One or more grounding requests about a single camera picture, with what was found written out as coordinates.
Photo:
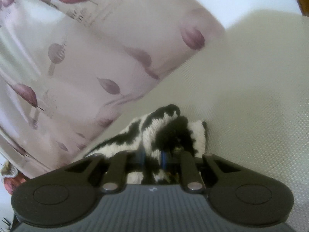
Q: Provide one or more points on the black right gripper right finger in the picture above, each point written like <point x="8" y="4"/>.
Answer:
<point x="238" y="194"/>

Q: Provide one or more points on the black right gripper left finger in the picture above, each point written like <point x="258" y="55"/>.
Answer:
<point x="67" y="194"/>

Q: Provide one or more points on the black white knitted garment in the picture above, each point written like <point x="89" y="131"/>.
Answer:
<point x="164" y="131"/>

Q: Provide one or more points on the red patterned cloth bundle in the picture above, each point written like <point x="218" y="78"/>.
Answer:
<point x="12" y="177"/>

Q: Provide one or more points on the beige mesh bed mat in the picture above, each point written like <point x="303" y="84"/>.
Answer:
<point x="251" y="88"/>

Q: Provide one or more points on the pink floral quilt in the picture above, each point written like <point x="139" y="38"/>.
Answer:
<point x="69" y="66"/>

